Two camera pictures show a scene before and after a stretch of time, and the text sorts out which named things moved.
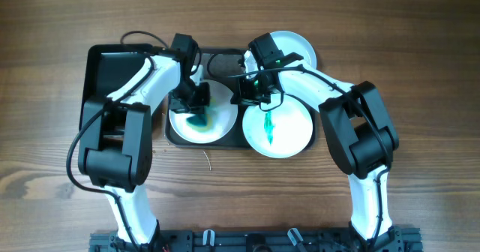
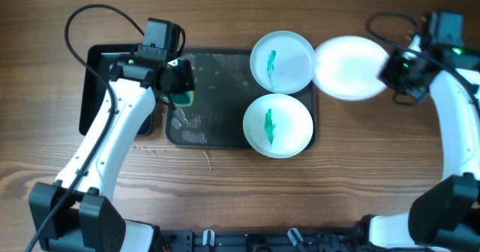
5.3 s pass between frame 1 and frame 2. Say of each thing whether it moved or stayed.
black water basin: stayed
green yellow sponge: moved
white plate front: stayed
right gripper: moved
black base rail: stayed
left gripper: moved
